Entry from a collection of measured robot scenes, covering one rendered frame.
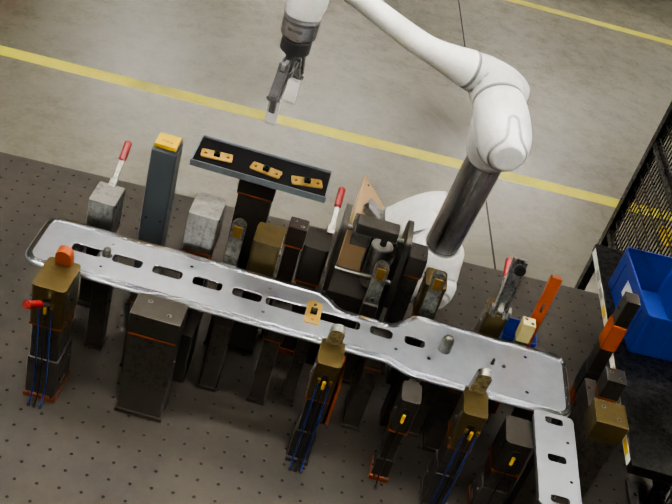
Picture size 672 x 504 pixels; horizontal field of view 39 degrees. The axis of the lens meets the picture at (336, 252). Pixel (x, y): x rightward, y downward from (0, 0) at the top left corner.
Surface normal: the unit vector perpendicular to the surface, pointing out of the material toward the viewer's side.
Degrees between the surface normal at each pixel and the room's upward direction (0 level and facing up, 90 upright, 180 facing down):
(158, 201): 90
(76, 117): 0
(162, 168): 90
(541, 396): 0
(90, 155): 0
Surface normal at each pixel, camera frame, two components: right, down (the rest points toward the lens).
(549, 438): 0.25, -0.77
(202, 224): -0.13, 0.57
